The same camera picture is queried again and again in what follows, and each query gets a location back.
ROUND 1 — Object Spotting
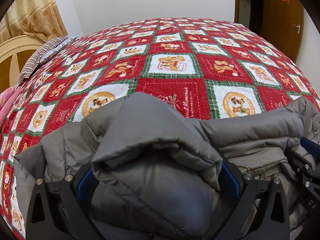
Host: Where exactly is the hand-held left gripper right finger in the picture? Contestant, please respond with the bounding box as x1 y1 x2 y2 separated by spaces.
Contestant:
219 161 292 240

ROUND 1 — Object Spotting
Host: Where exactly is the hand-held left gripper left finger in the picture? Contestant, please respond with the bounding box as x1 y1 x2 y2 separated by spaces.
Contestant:
25 166 107 240

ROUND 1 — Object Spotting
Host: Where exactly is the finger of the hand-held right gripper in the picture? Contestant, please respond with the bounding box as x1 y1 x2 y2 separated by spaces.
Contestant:
286 149 316 188
299 137 320 167

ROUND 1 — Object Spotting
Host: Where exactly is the grey puffer jacket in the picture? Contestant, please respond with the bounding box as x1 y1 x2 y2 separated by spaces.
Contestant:
14 92 320 240

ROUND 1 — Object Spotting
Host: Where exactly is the red printed blanket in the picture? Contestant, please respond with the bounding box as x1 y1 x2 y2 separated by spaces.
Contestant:
0 17 320 233

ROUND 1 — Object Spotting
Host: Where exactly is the pink folded quilt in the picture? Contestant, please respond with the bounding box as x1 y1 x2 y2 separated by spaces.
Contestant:
0 86 23 128

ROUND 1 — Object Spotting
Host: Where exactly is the brown wooden door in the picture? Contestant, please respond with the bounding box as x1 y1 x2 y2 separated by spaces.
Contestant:
260 0 304 62

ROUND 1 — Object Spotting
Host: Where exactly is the striped pillow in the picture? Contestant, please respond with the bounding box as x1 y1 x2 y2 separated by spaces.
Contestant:
19 36 78 80

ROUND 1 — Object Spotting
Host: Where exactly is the cream wooden headboard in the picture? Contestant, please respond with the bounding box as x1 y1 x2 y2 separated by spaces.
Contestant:
0 35 47 94

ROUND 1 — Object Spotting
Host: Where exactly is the beige patterned curtain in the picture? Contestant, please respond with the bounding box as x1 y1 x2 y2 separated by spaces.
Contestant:
0 0 68 43

